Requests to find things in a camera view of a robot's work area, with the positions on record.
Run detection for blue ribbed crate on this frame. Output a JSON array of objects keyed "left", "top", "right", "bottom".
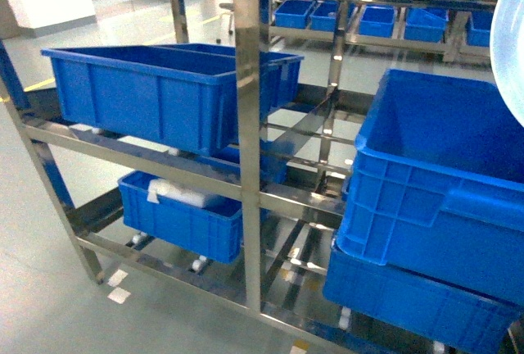
[{"left": 337, "top": 69, "right": 523, "bottom": 305}]

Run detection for pale blue round plate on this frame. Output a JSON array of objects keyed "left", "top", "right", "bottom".
[{"left": 490, "top": 0, "right": 523, "bottom": 123}]

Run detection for stainless steel shelf rack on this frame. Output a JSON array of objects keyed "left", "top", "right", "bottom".
[{"left": 1, "top": 0, "right": 498, "bottom": 353}]

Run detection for blue bin lower middle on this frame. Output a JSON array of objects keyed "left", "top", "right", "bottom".
[{"left": 194, "top": 146, "right": 287, "bottom": 184}]

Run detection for blue bin behind left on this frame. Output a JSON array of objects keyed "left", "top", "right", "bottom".
[{"left": 156, "top": 43, "right": 304, "bottom": 113}]

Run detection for small blue bin lower left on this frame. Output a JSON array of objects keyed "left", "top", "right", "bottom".
[{"left": 118, "top": 171, "right": 243, "bottom": 264}]

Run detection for large blue bin left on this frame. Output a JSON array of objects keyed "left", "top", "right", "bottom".
[{"left": 41, "top": 46, "right": 238, "bottom": 156}]

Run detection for white plastic part in bin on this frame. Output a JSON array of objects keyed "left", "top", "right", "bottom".
[{"left": 147, "top": 179, "right": 226, "bottom": 208}]

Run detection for far rack blue bin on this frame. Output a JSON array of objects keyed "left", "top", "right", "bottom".
[
  {"left": 467, "top": 11, "right": 493, "bottom": 48},
  {"left": 310, "top": 1, "right": 340, "bottom": 32},
  {"left": 274, "top": 0, "right": 316, "bottom": 30},
  {"left": 359, "top": 6, "right": 395, "bottom": 38},
  {"left": 404, "top": 8, "right": 449, "bottom": 43}
]

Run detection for blue crate under right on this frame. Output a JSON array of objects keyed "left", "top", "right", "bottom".
[{"left": 323, "top": 243, "right": 523, "bottom": 353}]

